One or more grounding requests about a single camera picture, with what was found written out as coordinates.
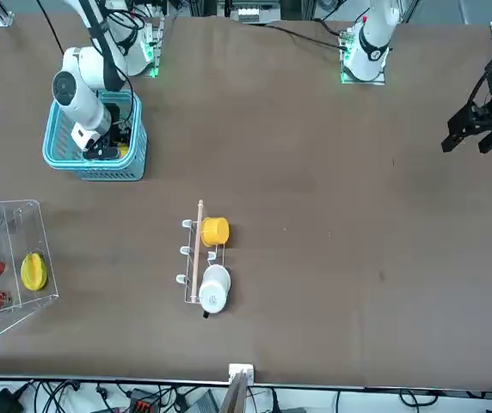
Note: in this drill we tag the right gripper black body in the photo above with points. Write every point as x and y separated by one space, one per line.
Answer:
113 116

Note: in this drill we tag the yellow lemon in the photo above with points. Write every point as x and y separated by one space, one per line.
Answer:
123 152

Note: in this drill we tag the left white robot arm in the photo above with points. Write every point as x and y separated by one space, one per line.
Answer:
373 38

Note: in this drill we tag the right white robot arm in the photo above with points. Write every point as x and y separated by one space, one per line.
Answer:
78 90

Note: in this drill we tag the blue plastic slotted basket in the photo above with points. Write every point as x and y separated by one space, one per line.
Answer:
100 172

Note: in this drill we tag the clear acrylic tiered rack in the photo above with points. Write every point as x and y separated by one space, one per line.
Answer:
14 232

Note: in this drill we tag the yellow plastic cup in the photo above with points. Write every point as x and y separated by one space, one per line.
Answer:
215 232

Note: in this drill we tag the yellow green starfruit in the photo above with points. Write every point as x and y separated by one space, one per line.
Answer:
34 272

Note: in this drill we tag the white power strip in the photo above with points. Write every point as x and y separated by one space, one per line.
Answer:
248 15

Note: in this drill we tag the white plastic cup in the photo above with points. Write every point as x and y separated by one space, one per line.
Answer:
213 290

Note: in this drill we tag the black red power strip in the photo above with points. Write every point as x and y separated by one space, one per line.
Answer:
145 402

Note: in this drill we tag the white socket box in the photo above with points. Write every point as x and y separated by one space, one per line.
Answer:
241 369

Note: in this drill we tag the black power adapter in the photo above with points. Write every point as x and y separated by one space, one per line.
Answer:
3 400

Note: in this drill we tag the grey power adapter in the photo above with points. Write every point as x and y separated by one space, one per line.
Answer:
203 402

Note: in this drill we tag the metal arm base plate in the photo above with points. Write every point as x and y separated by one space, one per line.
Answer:
345 43
158 51

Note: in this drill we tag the grey camera post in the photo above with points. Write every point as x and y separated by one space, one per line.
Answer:
234 398

